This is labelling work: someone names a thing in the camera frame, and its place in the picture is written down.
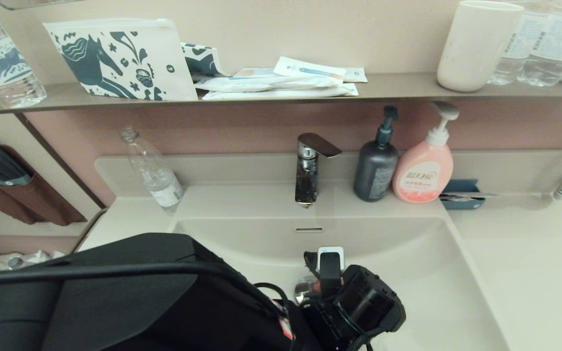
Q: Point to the pink pump soap bottle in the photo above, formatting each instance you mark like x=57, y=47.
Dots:
x=423, y=170

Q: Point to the orange cleaning cloth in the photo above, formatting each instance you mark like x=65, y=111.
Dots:
x=314, y=286

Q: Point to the white sachet blue stripe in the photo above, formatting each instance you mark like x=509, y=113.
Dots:
x=310, y=70

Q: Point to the clear water bottle white label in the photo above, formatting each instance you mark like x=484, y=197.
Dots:
x=555, y=44
x=519, y=48

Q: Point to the chrome sink faucet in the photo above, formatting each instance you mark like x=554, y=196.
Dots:
x=307, y=180

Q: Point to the water bottle blue deer label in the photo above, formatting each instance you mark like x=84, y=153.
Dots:
x=0, y=62

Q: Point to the shrink-wrapped water bottle pack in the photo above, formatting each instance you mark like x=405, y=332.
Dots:
x=12, y=261

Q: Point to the empty clear plastic bottle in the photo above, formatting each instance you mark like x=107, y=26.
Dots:
x=156, y=175

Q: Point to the chrome drain stopper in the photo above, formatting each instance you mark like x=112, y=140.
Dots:
x=303, y=287

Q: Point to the white wipes pack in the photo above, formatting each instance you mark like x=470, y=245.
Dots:
x=251, y=84

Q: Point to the dark grey pump bottle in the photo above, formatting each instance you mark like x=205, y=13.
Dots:
x=374, y=170

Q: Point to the blue plastic box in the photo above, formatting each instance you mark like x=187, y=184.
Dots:
x=462, y=187

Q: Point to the grey wall shelf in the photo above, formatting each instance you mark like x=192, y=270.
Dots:
x=61, y=93

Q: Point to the white sachet peach print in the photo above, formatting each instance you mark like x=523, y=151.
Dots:
x=256, y=73

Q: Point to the small white sachet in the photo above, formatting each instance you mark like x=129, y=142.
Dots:
x=357, y=74

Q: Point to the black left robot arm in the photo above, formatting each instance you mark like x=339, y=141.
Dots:
x=139, y=302

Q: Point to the thin white stick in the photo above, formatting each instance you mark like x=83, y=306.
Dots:
x=457, y=197

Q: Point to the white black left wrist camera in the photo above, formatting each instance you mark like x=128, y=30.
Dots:
x=331, y=258

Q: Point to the white plastic cup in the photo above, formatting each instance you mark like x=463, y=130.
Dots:
x=477, y=48

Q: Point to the wall mirror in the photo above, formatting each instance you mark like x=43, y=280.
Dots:
x=42, y=3

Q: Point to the brown hair dryer holder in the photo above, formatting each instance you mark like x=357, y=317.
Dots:
x=47, y=204

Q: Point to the folded blue print pouch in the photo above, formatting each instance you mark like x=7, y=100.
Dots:
x=201, y=59

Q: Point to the white sink basin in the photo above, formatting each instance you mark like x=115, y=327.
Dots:
x=432, y=292

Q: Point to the white pouch blue horse print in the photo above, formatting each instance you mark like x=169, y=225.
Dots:
x=114, y=62

